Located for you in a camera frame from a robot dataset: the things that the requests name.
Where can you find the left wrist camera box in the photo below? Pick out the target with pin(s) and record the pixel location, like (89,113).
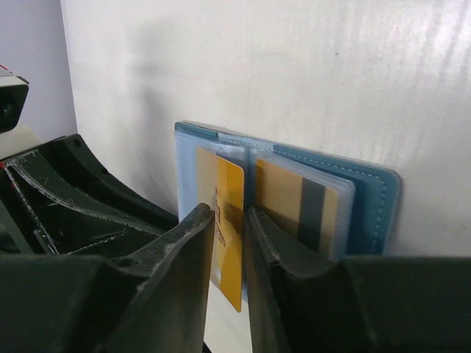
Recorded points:
(13,93)

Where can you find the blue leather card holder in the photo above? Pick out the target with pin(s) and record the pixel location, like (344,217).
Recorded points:
(377,194)

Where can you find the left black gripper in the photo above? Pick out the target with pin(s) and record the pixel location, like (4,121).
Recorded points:
(75,207)

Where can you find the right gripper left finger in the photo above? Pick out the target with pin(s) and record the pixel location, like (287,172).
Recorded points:
(152,300)

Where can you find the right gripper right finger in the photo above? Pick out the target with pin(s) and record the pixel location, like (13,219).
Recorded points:
(301,302)

